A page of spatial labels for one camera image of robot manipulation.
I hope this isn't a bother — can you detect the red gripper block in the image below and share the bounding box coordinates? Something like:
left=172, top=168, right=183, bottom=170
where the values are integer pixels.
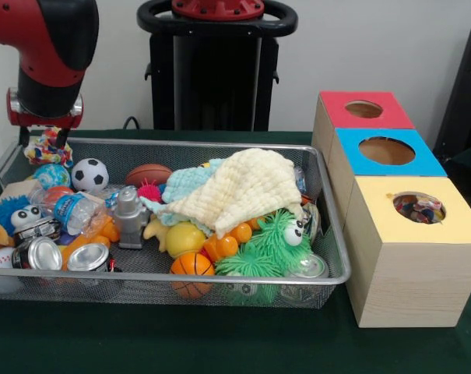
left=5, top=86, right=85, bottom=149

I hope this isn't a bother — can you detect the large blue spiky puffer toy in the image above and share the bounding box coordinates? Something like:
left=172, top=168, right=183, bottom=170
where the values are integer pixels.
left=0, top=194, right=44, bottom=237

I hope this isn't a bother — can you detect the brown toy football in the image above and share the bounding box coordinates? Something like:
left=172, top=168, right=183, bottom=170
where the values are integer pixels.
left=125, top=163, right=174, bottom=188

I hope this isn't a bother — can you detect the black standing panel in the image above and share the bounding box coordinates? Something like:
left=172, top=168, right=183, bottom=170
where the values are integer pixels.
left=432, top=25, right=471, bottom=157

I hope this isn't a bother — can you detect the light blue cloth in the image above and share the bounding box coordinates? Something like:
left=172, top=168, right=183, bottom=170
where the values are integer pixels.
left=139, top=157, right=224, bottom=228

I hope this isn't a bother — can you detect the wooden three-hole box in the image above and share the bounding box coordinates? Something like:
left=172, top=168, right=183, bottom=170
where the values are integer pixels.
left=311, top=90, right=471, bottom=329

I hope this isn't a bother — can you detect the blue globe ball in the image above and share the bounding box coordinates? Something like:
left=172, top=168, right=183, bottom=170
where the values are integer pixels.
left=34, top=163, right=72, bottom=191

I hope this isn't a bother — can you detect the silver mesh bin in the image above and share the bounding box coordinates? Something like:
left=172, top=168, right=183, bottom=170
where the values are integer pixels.
left=0, top=136, right=353, bottom=311

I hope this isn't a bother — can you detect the silver toy robot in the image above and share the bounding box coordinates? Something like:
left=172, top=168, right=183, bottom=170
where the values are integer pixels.
left=111, top=185, right=153, bottom=250

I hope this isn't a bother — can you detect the green spiky puffer toy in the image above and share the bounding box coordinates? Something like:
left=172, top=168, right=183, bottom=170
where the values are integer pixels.
left=215, top=208, right=318, bottom=278

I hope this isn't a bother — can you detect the black white soccer ball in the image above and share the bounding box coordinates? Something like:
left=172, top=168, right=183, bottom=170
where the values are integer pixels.
left=70, top=157, right=110, bottom=192

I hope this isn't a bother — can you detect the orange plastic toy brick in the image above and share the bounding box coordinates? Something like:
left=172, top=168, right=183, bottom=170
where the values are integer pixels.
left=202, top=221, right=254, bottom=261

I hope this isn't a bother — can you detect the orange toy basketball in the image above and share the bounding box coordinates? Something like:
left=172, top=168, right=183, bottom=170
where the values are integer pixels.
left=170, top=252, right=216, bottom=300

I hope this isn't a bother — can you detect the cream yellow cloth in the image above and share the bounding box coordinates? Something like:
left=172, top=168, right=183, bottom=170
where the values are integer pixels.
left=156, top=147, right=304, bottom=238

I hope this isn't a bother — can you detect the knotted polka dot cloth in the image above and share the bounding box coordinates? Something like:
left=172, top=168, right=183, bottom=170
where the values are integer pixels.
left=23, top=126, right=75, bottom=168

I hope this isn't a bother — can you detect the robot pedestal with red flange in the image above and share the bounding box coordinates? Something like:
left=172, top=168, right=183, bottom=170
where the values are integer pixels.
left=136, top=0, right=299, bottom=132

